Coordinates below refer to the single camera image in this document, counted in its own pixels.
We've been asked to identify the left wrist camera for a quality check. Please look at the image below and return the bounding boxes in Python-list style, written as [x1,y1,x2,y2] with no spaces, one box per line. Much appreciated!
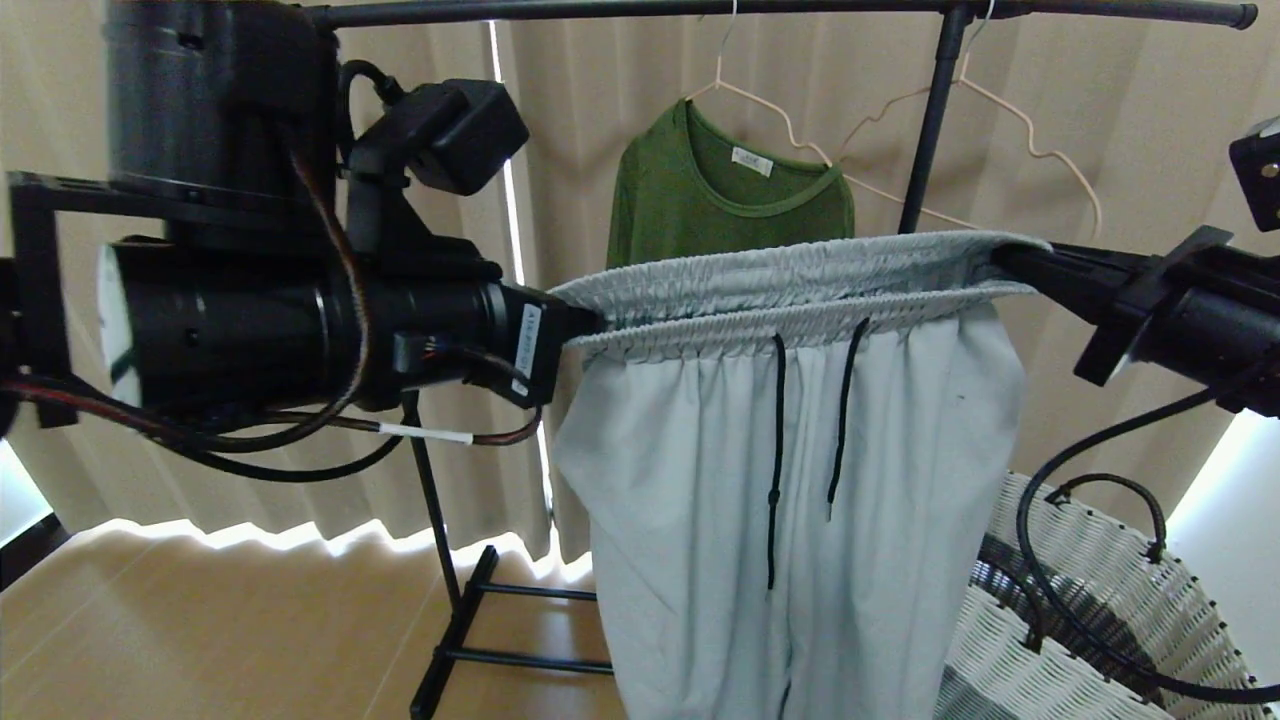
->
[345,78,531,263]

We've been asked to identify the pale grey shorts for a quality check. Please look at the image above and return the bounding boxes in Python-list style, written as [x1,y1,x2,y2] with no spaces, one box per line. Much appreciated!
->
[548,230,1051,720]

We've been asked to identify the green printed t-shirt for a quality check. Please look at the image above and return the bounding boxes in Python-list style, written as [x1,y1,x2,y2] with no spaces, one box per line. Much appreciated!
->
[607,98,858,271]

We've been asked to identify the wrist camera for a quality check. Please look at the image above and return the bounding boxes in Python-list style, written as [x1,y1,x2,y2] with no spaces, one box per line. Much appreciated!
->
[345,78,531,263]
[1228,115,1280,233]

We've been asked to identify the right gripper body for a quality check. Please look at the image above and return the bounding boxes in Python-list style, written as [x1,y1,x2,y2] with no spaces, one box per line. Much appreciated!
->
[1075,225,1280,416]

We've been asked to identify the black cable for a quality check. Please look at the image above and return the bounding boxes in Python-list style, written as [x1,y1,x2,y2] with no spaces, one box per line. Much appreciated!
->
[1015,350,1280,704]
[0,375,409,486]

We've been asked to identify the white laundry basket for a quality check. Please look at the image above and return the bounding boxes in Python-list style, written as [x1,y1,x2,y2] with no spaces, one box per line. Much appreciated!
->
[930,470,1276,720]

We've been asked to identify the black clothes rack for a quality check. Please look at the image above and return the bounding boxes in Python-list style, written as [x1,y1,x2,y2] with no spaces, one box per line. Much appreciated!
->
[300,0,1259,720]

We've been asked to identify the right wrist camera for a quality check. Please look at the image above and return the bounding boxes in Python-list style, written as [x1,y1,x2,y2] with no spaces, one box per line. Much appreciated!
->
[1228,115,1280,233]

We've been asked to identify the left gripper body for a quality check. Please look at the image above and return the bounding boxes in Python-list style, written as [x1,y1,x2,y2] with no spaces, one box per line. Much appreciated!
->
[100,235,571,411]

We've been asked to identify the pink clothes hanger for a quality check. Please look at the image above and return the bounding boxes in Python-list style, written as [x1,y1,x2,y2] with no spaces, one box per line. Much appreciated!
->
[685,0,836,168]
[838,0,1103,241]

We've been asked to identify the beige curtain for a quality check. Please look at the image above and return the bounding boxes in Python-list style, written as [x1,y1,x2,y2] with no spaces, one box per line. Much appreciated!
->
[0,0,1280,566]

